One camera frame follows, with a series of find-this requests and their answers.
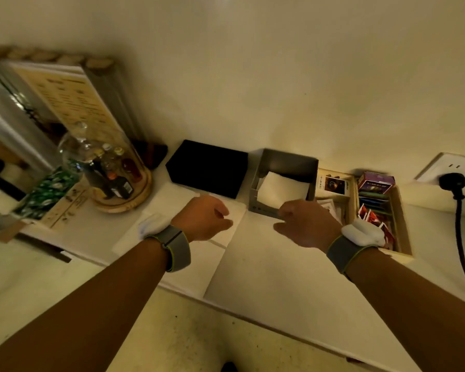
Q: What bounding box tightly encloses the clear glass dome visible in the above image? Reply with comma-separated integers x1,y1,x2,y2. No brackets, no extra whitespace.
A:
58,121,148,202

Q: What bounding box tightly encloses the dark brown wooden block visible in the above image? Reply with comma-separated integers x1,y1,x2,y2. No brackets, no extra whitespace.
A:
131,139,169,171

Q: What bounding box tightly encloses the wooden tray printed side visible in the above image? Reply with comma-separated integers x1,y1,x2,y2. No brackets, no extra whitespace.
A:
9,166,90,231

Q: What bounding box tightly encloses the cluster of mini liquor bottles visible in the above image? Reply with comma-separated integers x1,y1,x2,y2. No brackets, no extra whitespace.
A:
71,143,144,201

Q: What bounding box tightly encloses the person's right hand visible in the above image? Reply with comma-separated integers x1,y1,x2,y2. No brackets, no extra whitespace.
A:
272,199,343,254

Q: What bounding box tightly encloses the spread of white napkins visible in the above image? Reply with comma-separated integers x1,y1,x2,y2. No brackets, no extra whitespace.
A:
111,181,248,300

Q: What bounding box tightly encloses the black paper box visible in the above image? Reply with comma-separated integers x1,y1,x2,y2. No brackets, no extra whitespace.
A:
165,139,250,199

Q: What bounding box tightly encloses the small purple carton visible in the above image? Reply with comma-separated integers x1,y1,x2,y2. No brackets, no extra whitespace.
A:
358,170,396,195

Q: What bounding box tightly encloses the yellow printed menu board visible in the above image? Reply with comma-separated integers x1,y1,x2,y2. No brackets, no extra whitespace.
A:
6,61,140,151

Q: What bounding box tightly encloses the person's left hand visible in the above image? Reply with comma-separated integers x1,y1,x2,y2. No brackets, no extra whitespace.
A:
170,194,235,244

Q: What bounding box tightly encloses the round wooden dome base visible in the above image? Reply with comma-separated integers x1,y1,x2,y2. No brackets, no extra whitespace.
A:
87,166,154,214

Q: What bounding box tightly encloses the cork-topped glass jar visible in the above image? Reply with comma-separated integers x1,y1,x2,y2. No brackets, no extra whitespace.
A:
0,45,140,179

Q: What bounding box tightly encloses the black power plug cable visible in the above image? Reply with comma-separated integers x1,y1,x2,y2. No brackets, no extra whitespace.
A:
438,172,465,299

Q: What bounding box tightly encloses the pile of green packets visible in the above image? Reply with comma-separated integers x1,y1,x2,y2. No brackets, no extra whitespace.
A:
11,166,82,221

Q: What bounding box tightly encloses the grey paper box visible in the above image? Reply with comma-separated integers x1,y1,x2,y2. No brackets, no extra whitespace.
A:
249,148,319,220

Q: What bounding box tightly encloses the white wrist tracker grey band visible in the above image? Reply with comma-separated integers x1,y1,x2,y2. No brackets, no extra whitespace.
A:
326,219,386,276
137,212,192,274

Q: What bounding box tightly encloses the white wall socket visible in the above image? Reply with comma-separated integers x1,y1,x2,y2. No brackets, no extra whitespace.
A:
413,152,465,187

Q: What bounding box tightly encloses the person's left forearm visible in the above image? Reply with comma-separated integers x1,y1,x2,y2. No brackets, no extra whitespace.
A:
0,238,171,372

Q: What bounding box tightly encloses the person's right forearm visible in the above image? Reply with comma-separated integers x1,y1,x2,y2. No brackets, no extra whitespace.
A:
345,247,465,372

